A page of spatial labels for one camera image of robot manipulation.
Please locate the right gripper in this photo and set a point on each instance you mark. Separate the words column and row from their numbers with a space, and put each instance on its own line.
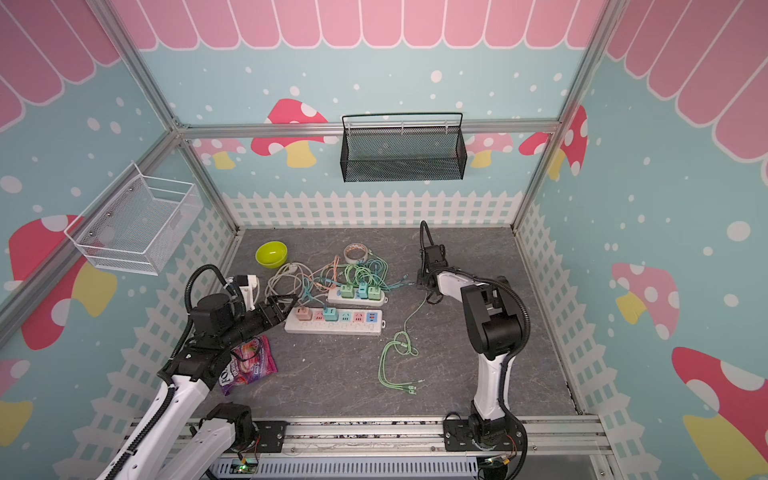
column 421, row 277

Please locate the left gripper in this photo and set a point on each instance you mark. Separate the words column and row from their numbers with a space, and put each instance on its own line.
column 276, row 309

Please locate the green charger plug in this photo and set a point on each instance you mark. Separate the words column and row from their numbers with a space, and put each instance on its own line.
column 347, row 291
column 374, row 293

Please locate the pink charger plug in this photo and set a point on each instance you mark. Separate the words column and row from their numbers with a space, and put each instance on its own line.
column 304, row 314

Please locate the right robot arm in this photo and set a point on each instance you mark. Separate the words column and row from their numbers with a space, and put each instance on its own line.
column 498, row 327

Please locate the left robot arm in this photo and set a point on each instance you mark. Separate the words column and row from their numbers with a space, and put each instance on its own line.
column 186, row 380

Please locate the large white power strip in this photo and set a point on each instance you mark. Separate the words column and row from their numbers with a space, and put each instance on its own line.
column 351, row 322

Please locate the small white power strip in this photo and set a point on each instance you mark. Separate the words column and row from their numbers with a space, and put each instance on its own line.
column 334, row 299

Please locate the purple candy bag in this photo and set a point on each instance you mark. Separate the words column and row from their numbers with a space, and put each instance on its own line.
column 250, row 362

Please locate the roll of tape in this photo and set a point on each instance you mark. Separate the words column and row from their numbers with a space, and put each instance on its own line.
column 356, row 253

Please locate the green plastic bowl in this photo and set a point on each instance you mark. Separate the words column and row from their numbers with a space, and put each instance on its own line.
column 272, row 254

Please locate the black mesh wall basket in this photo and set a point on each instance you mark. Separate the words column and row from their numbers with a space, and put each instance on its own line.
column 403, row 147

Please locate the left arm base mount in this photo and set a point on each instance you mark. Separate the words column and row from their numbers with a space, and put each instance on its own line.
column 251, row 436

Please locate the white mesh wall basket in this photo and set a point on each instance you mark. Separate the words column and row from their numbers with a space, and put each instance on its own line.
column 136, row 224

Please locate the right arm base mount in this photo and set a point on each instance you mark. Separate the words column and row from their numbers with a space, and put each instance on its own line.
column 475, row 434

